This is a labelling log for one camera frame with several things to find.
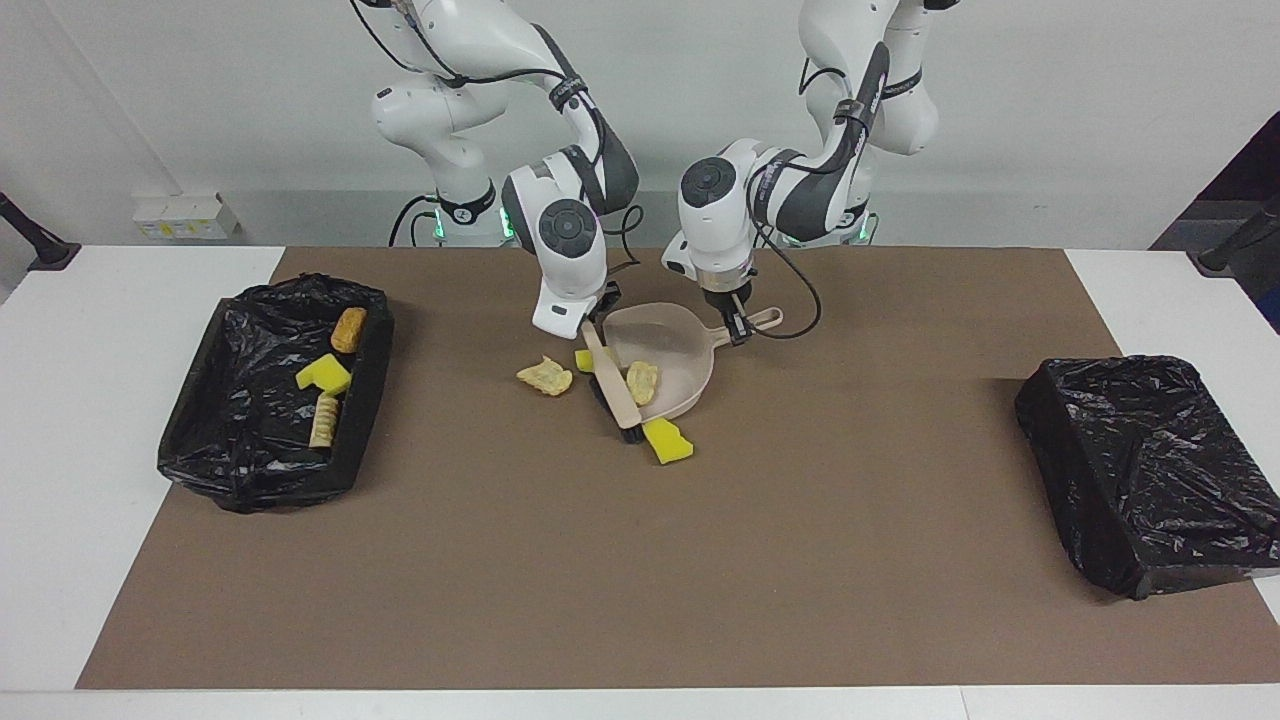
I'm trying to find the beige hand brush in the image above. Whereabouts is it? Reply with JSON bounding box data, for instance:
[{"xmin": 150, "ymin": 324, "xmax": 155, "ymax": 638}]
[{"xmin": 581, "ymin": 318, "xmax": 646, "ymax": 446}]

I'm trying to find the beige plastic dustpan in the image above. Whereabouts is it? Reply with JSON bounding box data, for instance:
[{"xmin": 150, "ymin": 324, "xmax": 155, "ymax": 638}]
[{"xmin": 600, "ymin": 302, "xmax": 786, "ymax": 422}]

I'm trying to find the brown oval bread roll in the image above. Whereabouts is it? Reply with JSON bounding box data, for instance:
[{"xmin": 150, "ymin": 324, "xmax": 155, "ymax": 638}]
[{"xmin": 331, "ymin": 306, "xmax": 369, "ymax": 355}]

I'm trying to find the brown table mat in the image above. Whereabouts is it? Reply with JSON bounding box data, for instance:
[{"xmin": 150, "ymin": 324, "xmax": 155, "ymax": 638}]
[{"xmin": 76, "ymin": 247, "xmax": 1280, "ymax": 691}]

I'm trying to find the white wall socket box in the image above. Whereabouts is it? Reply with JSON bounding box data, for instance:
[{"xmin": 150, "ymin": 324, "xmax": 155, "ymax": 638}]
[{"xmin": 133, "ymin": 192, "xmax": 241, "ymax": 241}]

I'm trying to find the black bag lined bin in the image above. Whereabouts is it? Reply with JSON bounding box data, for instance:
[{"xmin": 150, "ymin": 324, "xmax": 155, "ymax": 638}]
[
  {"xmin": 157, "ymin": 273, "xmax": 396, "ymax": 514},
  {"xmin": 1014, "ymin": 354, "xmax": 1280, "ymax": 601}
]

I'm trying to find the black base power cable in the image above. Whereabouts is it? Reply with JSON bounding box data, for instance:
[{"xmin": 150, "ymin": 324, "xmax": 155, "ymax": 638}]
[{"xmin": 388, "ymin": 195, "xmax": 442, "ymax": 248}]

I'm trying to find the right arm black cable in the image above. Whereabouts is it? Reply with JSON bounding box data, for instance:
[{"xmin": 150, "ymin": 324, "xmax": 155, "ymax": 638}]
[{"xmin": 350, "ymin": 0, "xmax": 643, "ymax": 273}]

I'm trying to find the wedge yellow sponge piece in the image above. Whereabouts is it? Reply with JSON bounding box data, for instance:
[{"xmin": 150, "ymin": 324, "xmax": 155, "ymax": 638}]
[{"xmin": 642, "ymin": 417, "xmax": 695, "ymax": 467}]

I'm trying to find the L-shaped yellow sponge piece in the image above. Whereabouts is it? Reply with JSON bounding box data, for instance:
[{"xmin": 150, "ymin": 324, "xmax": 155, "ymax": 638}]
[{"xmin": 295, "ymin": 353, "xmax": 354, "ymax": 397}]

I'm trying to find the jagged pale bread piece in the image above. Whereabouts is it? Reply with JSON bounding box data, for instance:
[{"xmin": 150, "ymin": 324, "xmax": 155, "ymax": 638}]
[{"xmin": 516, "ymin": 355, "xmax": 575, "ymax": 397}]

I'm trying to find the orange striped bread roll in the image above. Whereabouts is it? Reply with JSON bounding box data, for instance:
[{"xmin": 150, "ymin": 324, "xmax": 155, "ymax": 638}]
[{"xmin": 308, "ymin": 392, "xmax": 343, "ymax": 450}]

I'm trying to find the black stand foot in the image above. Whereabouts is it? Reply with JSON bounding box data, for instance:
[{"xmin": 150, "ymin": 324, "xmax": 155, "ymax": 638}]
[
  {"xmin": 0, "ymin": 190, "xmax": 81, "ymax": 273},
  {"xmin": 1187, "ymin": 195, "xmax": 1280, "ymax": 279}
]

